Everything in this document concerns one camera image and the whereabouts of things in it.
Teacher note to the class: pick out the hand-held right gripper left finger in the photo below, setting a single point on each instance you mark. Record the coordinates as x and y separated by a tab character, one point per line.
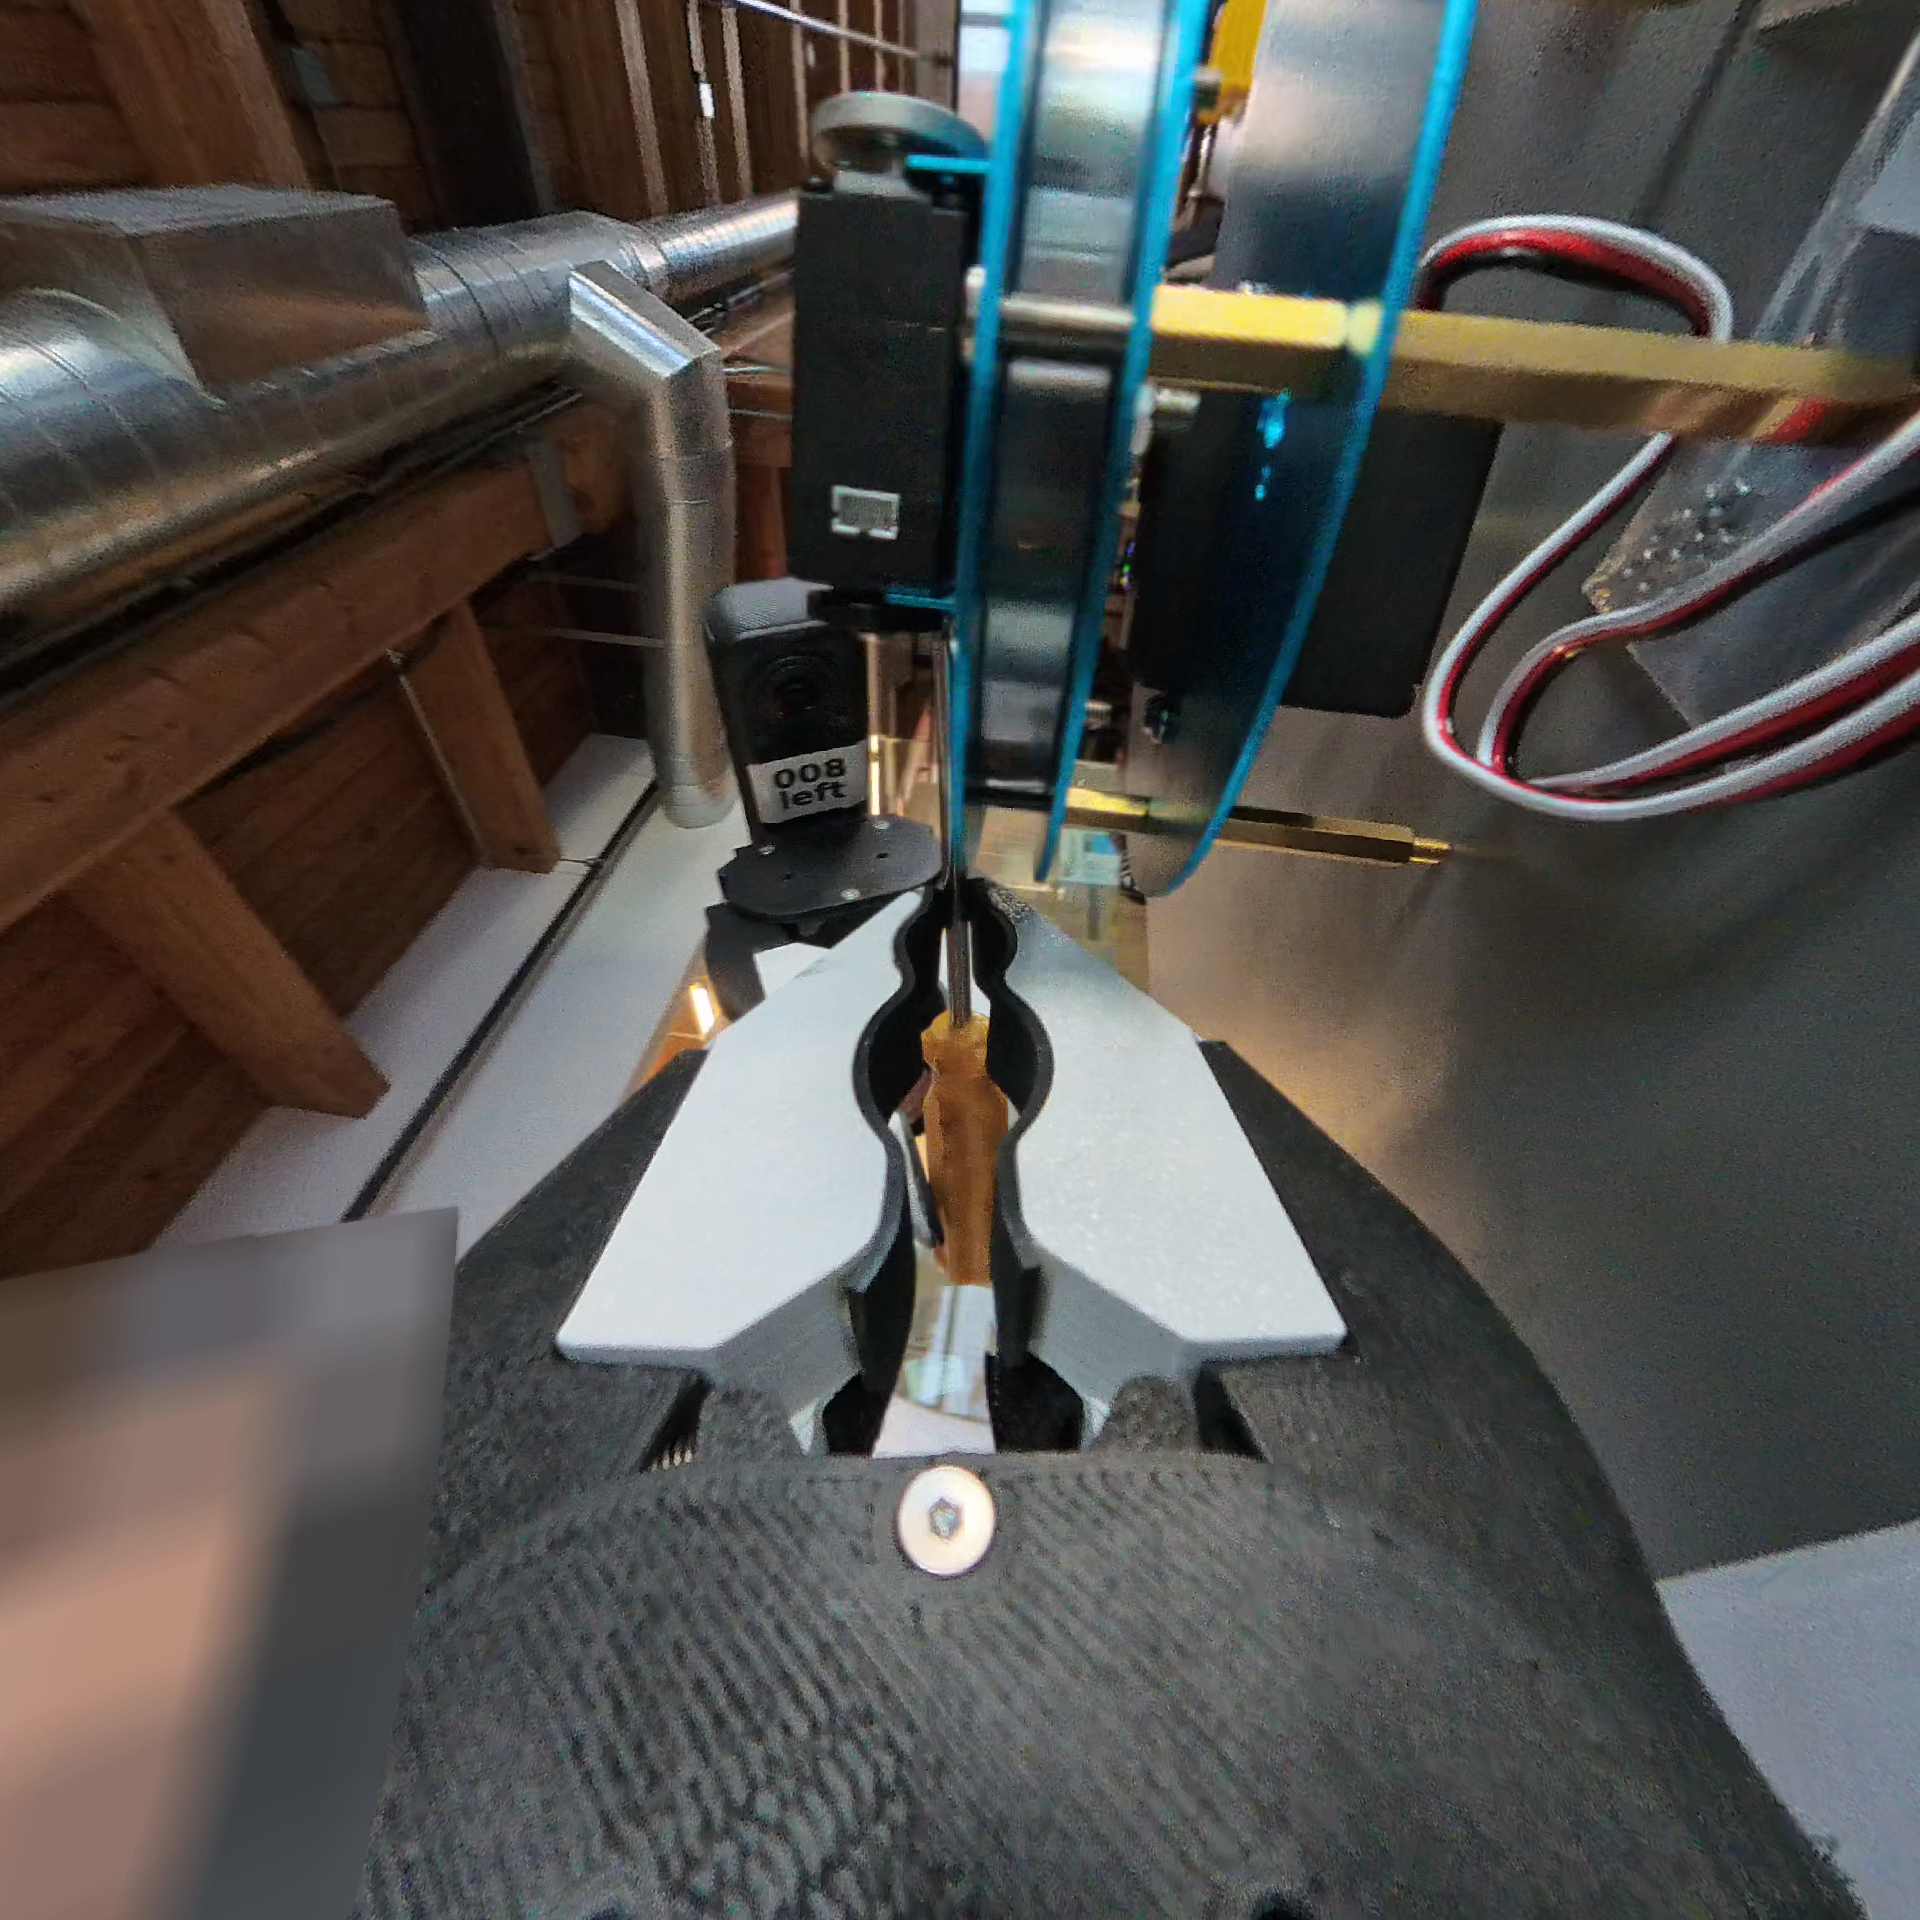
704	1200

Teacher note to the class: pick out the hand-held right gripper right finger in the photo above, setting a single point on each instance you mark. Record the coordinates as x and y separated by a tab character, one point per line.
1155	1200

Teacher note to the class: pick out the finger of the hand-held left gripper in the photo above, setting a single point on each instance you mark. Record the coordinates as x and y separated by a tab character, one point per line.
810	955

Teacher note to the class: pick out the blue acrylic toy robot arm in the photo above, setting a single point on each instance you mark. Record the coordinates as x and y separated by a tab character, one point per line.
1050	450

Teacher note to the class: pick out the silver rectangular duct elbow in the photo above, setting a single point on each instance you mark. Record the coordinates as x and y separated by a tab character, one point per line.
682	494

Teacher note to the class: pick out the wooden roof beam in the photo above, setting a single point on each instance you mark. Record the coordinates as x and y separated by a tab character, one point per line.
225	704

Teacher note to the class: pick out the silver round ventilation duct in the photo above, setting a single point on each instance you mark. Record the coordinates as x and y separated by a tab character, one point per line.
225	390

